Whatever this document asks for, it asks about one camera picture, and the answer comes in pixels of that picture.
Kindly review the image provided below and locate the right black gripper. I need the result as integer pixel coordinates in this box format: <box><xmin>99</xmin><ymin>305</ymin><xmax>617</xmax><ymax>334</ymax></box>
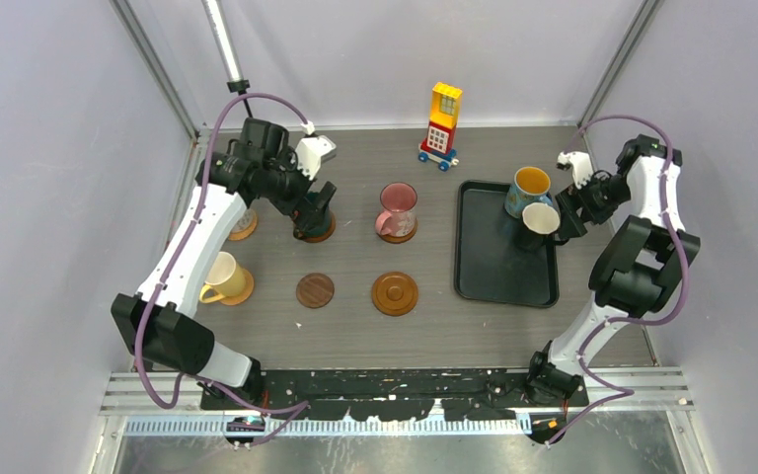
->
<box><xmin>554</xmin><ymin>170</ymin><xmax>630</xmax><ymax>240</ymax></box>

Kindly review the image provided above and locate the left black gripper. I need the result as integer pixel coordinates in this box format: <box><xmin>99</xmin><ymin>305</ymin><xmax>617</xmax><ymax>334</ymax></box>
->
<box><xmin>263</xmin><ymin>146</ymin><xmax>336</xmax><ymax>230</ymax></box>

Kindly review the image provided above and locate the dark green mug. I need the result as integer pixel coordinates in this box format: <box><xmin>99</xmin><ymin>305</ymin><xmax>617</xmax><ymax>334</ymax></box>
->
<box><xmin>292</xmin><ymin>193</ymin><xmax>333</xmax><ymax>241</ymax></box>

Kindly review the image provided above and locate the pink mug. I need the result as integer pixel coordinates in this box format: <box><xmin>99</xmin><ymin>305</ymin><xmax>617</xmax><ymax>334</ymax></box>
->
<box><xmin>374</xmin><ymin>182</ymin><xmax>417</xmax><ymax>236</ymax></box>

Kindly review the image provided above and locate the white patterned mug orange inside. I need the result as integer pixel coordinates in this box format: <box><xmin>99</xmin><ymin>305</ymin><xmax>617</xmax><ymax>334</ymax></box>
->
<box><xmin>231</xmin><ymin>209</ymin><xmax>257</xmax><ymax>234</ymax></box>

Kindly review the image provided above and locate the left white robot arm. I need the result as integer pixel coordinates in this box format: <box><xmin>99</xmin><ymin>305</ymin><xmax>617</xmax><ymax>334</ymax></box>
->
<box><xmin>111</xmin><ymin>118</ymin><xmax>337</xmax><ymax>409</ymax></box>

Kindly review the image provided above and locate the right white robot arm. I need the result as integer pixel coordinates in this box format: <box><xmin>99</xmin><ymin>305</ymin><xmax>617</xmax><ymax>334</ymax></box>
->
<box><xmin>523</xmin><ymin>134</ymin><xmax>701</xmax><ymax>406</ymax></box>

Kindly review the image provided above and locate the cork coaster back left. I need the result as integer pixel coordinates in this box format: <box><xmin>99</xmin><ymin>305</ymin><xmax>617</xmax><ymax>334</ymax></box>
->
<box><xmin>228</xmin><ymin>209</ymin><xmax>259</xmax><ymax>241</ymax></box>

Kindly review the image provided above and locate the cork coaster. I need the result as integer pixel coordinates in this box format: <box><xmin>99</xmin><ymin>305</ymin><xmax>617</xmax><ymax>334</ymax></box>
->
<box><xmin>228</xmin><ymin>209</ymin><xmax>259</xmax><ymax>241</ymax></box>
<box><xmin>220</xmin><ymin>268</ymin><xmax>255</xmax><ymax>306</ymax></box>

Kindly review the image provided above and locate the dark walnut coaster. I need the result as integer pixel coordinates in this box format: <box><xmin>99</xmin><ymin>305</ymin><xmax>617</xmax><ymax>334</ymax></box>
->
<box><xmin>295</xmin><ymin>273</ymin><xmax>335</xmax><ymax>309</ymax></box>

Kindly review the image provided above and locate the wooden ringed coaster back right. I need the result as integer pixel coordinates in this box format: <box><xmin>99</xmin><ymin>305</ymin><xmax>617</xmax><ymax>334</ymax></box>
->
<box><xmin>379</xmin><ymin>219</ymin><xmax>418</xmax><ymax>244</ymax></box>

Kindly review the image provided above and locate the cork coaster front left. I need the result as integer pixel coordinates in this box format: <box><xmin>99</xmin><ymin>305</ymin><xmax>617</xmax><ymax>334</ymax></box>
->
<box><xmin>220</xmin><ymin>268</ymin><xmax>255</xmax><ymax>306</ymax></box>

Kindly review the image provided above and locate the wooden ringed coaster front right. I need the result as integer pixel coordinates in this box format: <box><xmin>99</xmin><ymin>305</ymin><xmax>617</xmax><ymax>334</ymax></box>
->
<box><xmin>370</xmin><ymin>272</ymin><xmax>419</xmax><ymax>317</ymax></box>

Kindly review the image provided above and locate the blue mug yellow inside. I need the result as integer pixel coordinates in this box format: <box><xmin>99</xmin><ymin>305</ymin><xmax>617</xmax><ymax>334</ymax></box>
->
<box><xmin>504</xmin><ymin>166</ymin><xmax>553</xmax><ymax>218</ymax></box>

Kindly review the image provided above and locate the black serving tray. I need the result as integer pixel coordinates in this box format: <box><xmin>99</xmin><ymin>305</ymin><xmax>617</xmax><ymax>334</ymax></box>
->
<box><xmin>454</xmin><ymin>180</ymin><xmax>560</xmax><ymax>308</ymax></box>

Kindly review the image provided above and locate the toy brick tower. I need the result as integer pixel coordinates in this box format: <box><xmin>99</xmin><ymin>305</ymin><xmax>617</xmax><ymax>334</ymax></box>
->
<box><xmin>417</xmin><ymin>82</ymin><xmax>463</xmax><ymax>172</ymax></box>

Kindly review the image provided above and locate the black tripod with light pole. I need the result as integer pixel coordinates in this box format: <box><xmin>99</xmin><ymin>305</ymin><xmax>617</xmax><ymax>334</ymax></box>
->
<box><xmin>201</xmin><ymin>0</ymin><xmax>250</xmax><ymax>95</ymax></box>

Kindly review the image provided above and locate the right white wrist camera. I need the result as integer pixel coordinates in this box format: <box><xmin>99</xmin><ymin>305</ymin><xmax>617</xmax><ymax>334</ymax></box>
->
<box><xmin>557</xmin><ymin>151</ymin><xmax>595</xmax><ymax>190</ymax></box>

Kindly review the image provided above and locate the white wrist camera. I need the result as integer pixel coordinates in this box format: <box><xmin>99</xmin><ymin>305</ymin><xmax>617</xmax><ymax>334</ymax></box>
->
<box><xmin>292</xmin><ymin>121</ymin><xmax>337</xmax><ymax>181</ymax></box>
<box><xmin>557</xmin><ymin>151</ymin><xmax>595</xmax><ymax>190</ymax></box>

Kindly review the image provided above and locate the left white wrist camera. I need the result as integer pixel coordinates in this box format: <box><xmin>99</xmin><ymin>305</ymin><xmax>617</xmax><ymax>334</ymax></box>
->
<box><xmin>292</xmin><ymin>121</ymin><xmax>337</xmax><ymax>181</ymax></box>

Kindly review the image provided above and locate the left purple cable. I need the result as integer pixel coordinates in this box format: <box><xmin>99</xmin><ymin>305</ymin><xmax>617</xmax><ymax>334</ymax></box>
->
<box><xmin>133</xmin><ymin>92</ymin><xmax>316</xmax><ymax>448</ymax></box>

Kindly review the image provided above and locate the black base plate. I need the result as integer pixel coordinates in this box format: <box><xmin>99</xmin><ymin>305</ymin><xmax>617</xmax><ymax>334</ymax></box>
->
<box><xmin>234</xmin><ymin>368</ymin><xmax>588</xmax><ymax>422</ymax></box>

